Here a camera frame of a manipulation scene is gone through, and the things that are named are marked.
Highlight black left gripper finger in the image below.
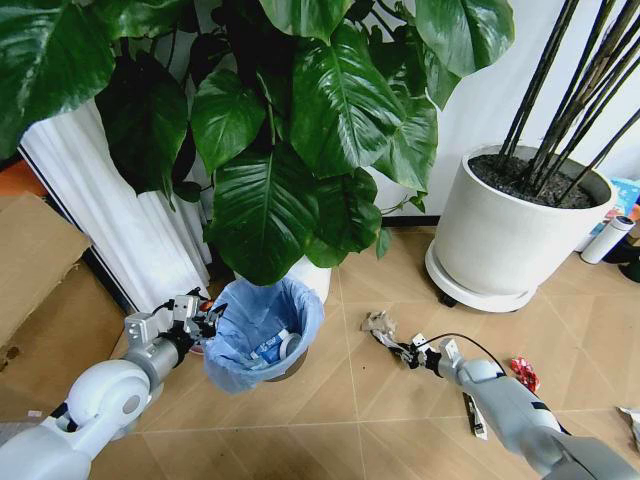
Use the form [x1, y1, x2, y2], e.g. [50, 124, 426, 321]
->
[201, 299, 229, 324]
[194, 319, 222, 343]

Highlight blue plastic bin bag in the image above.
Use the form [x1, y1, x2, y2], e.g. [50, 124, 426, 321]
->
[202, 277, 326, 396]

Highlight crumpled brown paper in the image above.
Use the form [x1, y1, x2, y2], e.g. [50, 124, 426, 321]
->
[360, 309, 399, 337]

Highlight blue printed packaging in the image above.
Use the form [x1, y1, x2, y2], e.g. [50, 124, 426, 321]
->
[251, 333, 286, 365]

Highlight flat dark stick wrapper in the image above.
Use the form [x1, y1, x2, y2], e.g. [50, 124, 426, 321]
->
[462, 391, 490, 442]

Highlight white wheeled planter saucer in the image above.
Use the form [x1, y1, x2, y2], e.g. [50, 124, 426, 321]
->
[424, 243, 542, 315]

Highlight grey tape roll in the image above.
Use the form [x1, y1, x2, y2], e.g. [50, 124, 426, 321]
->
[277, 333, 303, 358]

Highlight red crumpled wrapper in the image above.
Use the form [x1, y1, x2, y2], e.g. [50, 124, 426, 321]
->
[509, 355, 543, 392]

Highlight small white plant pot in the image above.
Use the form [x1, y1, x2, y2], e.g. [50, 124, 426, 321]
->
[233, 253, 334, 307]

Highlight large white round planter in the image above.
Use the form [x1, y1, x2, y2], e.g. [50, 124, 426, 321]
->
[432, 143, 619, 297]

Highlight brown cardboard box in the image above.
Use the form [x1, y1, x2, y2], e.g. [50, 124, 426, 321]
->
[0, 191, 129, 402]

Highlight white ribbed panel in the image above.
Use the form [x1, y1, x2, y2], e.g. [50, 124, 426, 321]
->
[18, 98, 217, 317]

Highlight crumpled silver foil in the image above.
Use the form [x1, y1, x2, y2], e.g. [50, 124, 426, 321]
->
[616, 405, 640, 449]

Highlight white thermos bottle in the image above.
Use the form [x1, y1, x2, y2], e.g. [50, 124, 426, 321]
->
[579, 215, 637, 265]

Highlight orange panel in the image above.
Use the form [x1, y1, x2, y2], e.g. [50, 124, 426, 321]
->
[0, 158, 47, 199]

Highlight large green leafy plant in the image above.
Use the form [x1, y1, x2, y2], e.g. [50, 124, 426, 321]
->
[0, 0, 517, 287]

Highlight blue colourful box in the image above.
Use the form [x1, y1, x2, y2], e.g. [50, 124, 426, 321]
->
[589, 176, 640, 239]

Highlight dark thin-stemmed plant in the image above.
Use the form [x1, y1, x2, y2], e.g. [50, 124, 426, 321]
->
[496, 0, 640, 207]

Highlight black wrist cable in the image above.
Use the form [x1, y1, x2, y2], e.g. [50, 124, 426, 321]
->
[424, 333, 506, 376]

